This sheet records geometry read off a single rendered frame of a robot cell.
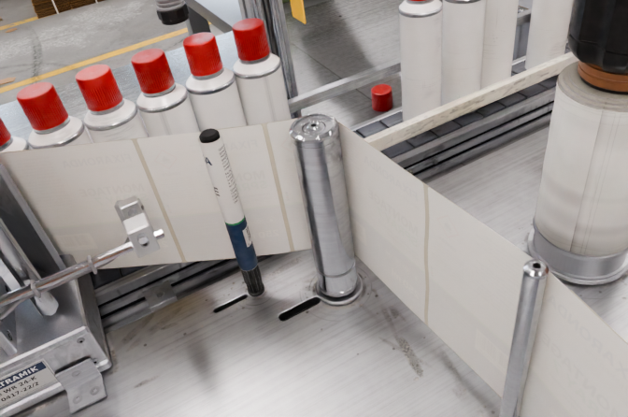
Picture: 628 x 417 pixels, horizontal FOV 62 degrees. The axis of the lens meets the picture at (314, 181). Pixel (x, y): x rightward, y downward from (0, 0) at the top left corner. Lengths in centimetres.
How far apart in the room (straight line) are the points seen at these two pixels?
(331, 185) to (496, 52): 40
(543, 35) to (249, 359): 59
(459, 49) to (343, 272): 35
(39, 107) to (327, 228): 28
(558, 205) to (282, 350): 27
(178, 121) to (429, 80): 32
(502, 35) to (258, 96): 34
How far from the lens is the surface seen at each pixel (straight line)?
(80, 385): 54
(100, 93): 53
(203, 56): 54
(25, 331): 52
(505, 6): 73
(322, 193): 42
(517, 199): 62
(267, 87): 56
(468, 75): 72
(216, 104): 55
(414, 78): 69
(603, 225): 50
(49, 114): 54
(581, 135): 45
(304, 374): 47
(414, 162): 69
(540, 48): 83
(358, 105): 89
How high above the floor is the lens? 128
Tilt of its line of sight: 38 degrees down
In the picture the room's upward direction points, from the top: 10 degrees counter-clockwise
